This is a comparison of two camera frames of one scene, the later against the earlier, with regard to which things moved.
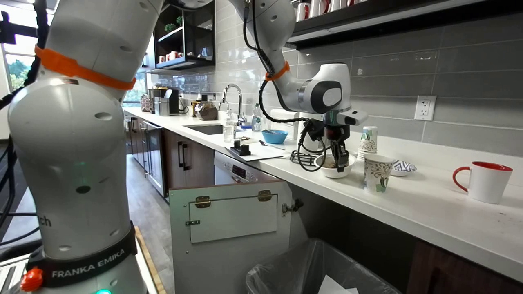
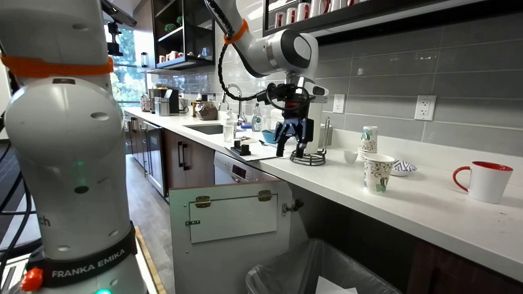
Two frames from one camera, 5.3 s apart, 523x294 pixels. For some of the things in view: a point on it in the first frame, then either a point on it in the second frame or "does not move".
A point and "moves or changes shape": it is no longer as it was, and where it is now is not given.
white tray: x=259 y=151 does not move
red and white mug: x=485 y=182 does not move
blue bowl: x=275 y=138 does not move
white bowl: x=329 y=167 moves or changes shape
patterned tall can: x=370 y=140 does not move
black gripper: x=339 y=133 to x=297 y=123
